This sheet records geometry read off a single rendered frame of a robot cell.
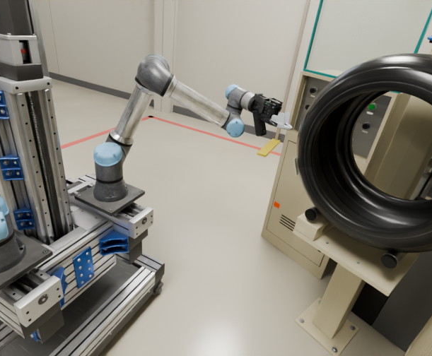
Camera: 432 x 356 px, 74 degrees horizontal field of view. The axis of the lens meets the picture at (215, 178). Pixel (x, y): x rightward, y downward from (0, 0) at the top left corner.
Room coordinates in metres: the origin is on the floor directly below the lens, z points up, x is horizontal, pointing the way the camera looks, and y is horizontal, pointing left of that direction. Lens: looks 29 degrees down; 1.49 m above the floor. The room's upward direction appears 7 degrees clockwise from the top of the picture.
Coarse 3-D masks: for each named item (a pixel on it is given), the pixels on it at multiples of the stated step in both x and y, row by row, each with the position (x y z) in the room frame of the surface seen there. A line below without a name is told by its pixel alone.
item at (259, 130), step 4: (252, 112) 1.22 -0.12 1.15; (256, 112) 1.21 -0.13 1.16; (256, 116) 1.21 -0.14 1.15; (256, 120) 1.20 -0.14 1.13; (260, 120) 1.21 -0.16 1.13; (256, 124) 1.20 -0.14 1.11; (260, 124) 1.20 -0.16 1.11; (264, 124) 1.22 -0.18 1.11; (256, 128) 1.20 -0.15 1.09; (260, 128) 1.20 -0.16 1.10; (264, 128) 1.21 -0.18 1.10; (256, 132) 1.20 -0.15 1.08; (260, 132) 1.19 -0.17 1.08; (264, 132) 1.20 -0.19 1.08
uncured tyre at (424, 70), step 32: (384, 64) 0.83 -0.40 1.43; (416, 64) 0.78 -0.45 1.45; (320, 96) 0.94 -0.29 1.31; (352, 96) 0.85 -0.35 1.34; (416, 96) 0.74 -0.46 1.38; (320, 128) 0.92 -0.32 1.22; (352, 128) 1.11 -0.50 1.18; (320, 160) 1.06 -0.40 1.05; (352, 160) 1.07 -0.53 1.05; (320, 192) 0.85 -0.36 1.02; (352, 192) 1.01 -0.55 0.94; (384, 192) 0.98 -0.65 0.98; (352, 224) 0.75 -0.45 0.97; (384, 224) 0.86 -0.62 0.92; (416, 224) 0.83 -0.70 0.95
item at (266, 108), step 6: (258, 96) 1.22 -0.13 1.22; (252, 102) 1.22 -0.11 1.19; (258, 102) 1.22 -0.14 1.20; (264, 102) 1.17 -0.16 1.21; (270, 102) 1.18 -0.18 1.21; (276, 102) 1.18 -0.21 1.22; (282, 102) 1.19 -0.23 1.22; (252, 108) 1.23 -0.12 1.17; (258, 108) 1.21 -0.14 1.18; (264, 108) 1.18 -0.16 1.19; (270, 108) 1.15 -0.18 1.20; (276, 108) 1.18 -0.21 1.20; (264, 114) 1.17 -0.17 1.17; (270, 114) 1.15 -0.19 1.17; (276, 114) 1.19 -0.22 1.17
